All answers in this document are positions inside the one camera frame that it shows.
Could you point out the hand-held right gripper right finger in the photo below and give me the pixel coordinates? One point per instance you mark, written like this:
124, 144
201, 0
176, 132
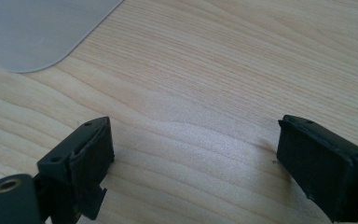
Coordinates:
320, 168

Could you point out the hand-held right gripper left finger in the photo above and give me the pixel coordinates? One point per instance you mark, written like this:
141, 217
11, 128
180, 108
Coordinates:
84, 155

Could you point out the clear plastic storage box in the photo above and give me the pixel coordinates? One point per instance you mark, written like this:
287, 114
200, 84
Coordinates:
31, 31

